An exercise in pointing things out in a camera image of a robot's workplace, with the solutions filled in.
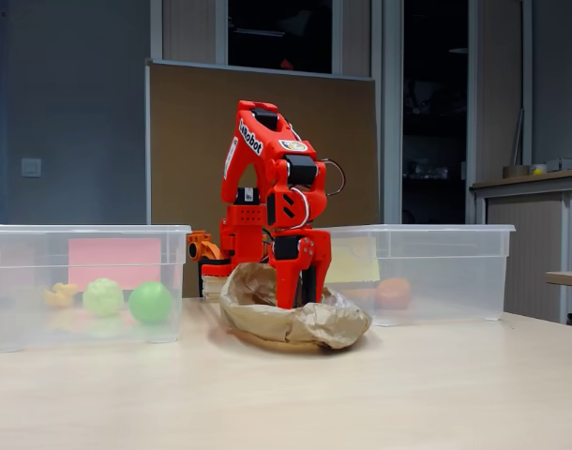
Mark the red robot arm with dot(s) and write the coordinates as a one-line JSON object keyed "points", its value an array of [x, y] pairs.
{"points": [[248, 150]]}

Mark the yellow toy bananas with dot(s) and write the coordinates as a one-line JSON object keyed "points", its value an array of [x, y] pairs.
{"points": [[60, 295]]}

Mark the orange toy waffle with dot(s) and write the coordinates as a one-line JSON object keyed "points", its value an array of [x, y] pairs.
{"points": [[361, 296]]}

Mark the wooden base block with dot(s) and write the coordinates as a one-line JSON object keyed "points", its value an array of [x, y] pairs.
{"points": [[211, 287]]}

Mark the orange table clamp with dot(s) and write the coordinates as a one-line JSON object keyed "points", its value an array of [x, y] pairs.
{"points": [[199, 246]]}

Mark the clear plastic bin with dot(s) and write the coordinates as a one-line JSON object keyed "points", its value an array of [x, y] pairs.
{"points": [[33, 323], [445, 262]]}

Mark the green toy apple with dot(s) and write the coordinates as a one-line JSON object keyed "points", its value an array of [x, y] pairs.
{"points": [[150, 302]]}

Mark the wooden side table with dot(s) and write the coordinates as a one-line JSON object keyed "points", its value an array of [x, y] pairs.
{"points": [[567, 279]]}

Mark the grey cabinet with wooden top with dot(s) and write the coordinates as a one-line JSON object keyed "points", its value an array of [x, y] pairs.
{"points": [[525, 244]]}

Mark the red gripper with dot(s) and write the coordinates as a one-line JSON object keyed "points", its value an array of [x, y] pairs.
{"points": [[296, 268]]}

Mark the yellow sticky note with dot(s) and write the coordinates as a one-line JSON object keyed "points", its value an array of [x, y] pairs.
{"points": [[356, 262]]}

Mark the white light switch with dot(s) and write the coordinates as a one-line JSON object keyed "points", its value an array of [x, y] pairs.
{"points": [[31, 167]]}

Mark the light green toy grapes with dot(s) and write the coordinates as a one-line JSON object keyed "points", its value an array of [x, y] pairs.
{"points": [[103, 297]]}

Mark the crumpled brown paper bag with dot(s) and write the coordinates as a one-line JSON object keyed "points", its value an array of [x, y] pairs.
{"points": [[276, 323]]}

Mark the brown toy doughnut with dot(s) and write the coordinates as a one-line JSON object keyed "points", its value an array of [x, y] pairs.
{"points": [[394, 294]]}

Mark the brown cork board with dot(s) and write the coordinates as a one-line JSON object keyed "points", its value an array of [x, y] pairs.
{"points": [[187, 140]]}

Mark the pink sticky note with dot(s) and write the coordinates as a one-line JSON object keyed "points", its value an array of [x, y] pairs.
{"points": [[112, 260]]}

